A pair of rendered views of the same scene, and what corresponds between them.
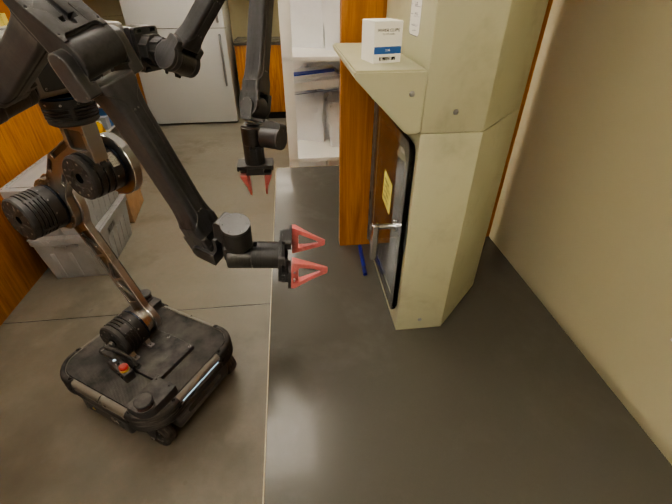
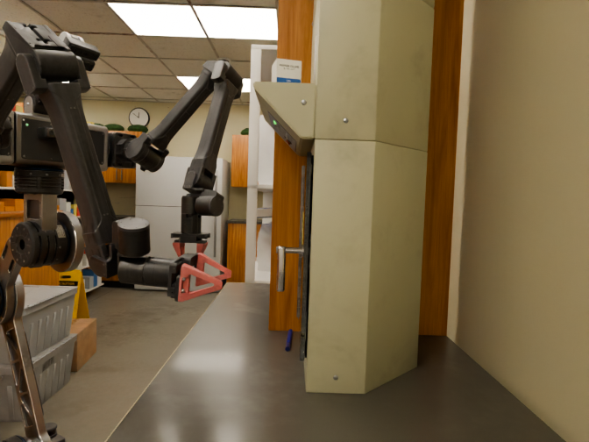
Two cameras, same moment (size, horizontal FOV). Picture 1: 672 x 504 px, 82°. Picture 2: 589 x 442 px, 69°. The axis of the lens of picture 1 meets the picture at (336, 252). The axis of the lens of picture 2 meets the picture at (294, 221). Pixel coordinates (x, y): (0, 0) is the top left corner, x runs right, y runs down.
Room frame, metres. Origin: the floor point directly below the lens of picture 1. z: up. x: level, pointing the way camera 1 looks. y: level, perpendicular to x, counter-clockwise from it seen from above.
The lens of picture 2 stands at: (-0.14, -0.19, 1.30)
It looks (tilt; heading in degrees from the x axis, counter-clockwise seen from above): 3 degrees down; 6
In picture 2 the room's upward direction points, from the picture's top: 2 degrees clockwise
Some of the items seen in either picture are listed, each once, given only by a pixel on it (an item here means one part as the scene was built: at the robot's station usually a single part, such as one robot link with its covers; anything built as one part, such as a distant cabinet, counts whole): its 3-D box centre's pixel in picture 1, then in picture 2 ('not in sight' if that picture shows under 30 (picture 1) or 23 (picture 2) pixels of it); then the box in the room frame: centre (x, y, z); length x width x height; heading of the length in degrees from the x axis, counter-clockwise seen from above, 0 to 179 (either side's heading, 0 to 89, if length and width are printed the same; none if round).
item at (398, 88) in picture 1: (370, 82); (285, 124); (0.80, -0.07, 1.46); 0.32 x 0.11 x 0.10; 6
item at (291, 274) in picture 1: (304, 265); (198, 281); (0.63, 0.06, 1.14); 0.09 x 0.07 x 0.07; 95
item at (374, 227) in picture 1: (381, 240); (289, 267); (0.69, -0.10, 1.17); 0.05 x 0.03 x 0.10; 96
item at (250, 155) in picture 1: (254, 156); (191, 226); (1.06, 0.23, 1.21); 0.10 x 0.07 x 0.07; 97
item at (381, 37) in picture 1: (381, 40); (286, 78); (0.72, -0.08, 1.54); 0.05 x 0.05 x 0.06; 20
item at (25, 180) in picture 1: (70, 192); (21, 321); (2.27, 1.72, 0.49); 0.60 x 0.42 x 0.33; 6
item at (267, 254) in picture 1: (270, 254); (166, 273); (0.66, 0.14, 1.15); 0.10 x 0.07 x 0.07; 5
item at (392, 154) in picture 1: (385, 205); (303, 249); (0.80, -0.12, 1.19); 0.30 x 0.01 x 0.40; 6
